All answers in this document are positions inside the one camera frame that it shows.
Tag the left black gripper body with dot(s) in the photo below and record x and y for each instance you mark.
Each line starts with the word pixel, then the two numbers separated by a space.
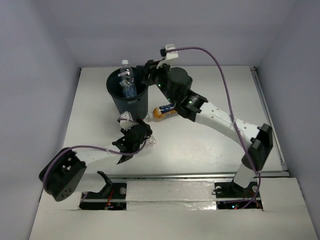
pixel 126 145

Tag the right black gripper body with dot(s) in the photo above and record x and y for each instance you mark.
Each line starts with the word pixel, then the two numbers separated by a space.
pixel 161 75

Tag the clear unlabelled plastic bottle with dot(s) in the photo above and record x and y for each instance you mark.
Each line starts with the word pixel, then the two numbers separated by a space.
pixel 126 74

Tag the red label clear bottle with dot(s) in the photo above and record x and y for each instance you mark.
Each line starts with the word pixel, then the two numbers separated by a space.
pixel 151 140

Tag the dark blue label bottle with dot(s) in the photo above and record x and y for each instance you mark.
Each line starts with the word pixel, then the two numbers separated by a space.
pixel 129 91

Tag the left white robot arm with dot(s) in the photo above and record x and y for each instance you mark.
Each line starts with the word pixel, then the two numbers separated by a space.
pixel 62 175

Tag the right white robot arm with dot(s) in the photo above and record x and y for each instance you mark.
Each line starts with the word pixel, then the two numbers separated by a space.
pixel 256 141

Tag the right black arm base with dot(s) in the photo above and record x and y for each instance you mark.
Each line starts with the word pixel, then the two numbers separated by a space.
pixel 230 191

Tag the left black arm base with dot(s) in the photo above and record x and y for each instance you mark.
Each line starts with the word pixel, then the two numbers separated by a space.
pixel 104 192

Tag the dark grey plastic bin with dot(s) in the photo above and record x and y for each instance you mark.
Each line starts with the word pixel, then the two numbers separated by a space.
pixel 138 105

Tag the orange drink bottle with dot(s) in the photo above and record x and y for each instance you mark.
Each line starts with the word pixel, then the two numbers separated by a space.
pixel 162 111

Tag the white foam block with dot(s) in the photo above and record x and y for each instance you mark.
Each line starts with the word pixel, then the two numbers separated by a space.
pixel 170 195

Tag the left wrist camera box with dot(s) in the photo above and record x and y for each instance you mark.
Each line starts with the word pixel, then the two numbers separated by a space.
pixel 126 121

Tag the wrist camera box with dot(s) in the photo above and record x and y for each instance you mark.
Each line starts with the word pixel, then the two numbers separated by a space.
pixel 169 55
pixel 126 121

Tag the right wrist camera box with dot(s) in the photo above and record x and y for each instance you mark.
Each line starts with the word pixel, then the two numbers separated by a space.
pixel 169 55

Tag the aluminium rail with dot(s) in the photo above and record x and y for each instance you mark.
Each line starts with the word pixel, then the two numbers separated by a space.
pixel 266 174

